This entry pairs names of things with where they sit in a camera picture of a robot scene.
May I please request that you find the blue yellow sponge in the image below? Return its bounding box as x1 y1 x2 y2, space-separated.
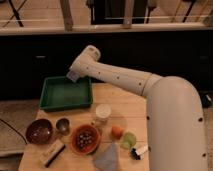
66 71 80 82

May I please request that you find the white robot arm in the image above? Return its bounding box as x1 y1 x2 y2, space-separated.
68 45 208 171

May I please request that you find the green plastic tray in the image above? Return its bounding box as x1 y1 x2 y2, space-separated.
39 76 93 112

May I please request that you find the white lidded jar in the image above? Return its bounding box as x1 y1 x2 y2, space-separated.
95 104 111 121

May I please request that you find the orange fruit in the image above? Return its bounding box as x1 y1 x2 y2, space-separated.
111 126 124 139

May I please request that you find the green cup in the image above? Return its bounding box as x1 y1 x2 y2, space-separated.
121 132 137 150

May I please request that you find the orange bowl with berries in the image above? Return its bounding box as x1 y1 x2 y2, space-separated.
70 124 101 155

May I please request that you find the small metal cup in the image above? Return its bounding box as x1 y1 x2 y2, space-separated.
56 118 70 135

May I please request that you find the white black dish brush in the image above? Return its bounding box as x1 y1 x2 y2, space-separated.
130 145 148 160

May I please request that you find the grey blue cloth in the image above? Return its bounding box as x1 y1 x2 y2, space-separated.
93 143 118 171

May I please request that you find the dark brown bowl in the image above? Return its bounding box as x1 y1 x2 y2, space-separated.
25 119 53 145

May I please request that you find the wooden block eraser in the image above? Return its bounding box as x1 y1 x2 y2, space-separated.
40 139 65 167

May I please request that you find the black floor cable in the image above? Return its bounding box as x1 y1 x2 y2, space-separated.
0 118 28 145

